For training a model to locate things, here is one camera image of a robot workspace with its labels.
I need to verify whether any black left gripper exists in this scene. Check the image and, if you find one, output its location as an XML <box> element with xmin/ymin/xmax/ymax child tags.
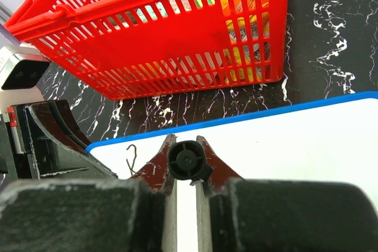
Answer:
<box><xmin>1</xmin><ymin>100</ymin><xmax>118</xmax><ymax>180</ymax></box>

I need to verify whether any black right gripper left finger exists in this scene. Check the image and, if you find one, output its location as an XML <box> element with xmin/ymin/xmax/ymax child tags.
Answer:
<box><xmin>1</xmin><ymin>135</ymin><xmax>177</xmax><ymax>251</ymax></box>

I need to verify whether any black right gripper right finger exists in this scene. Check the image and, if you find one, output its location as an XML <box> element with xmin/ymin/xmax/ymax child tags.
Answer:
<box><xmin>196</xmin><ymin>136</ymin><xmax>377</xmax><ymax>251</ymax></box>

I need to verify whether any black whiteboard marker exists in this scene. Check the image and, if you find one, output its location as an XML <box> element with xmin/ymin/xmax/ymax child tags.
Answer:
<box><xmin>167</xmin><ymin>140</ymin><xmax>213</xmax><ymax>186</ymax></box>

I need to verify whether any blue framed whiteboard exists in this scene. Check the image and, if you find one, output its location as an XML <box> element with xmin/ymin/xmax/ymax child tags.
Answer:
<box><xmin>87</xmin><ymin>91</ymin><xmax>377</xmax><ymax>251</ymax></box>

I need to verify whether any red plastic shopping basket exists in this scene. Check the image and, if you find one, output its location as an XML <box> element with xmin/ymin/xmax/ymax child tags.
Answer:
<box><xmin>5</xmin><ymin>0</ymin><xmax>288</xmax><ymax>100</ymax></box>

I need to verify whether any orange juice carton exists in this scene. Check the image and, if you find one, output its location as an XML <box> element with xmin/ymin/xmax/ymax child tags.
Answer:
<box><xmin>220</xmin><ymin>0</ymin><xmax>271</xmax><ymax>84</ymax></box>

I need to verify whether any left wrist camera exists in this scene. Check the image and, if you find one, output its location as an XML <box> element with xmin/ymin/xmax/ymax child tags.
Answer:
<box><xmin>1</xmin><ymin>45</ymin><xmax>50</xmax><ymax>113</ymax></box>

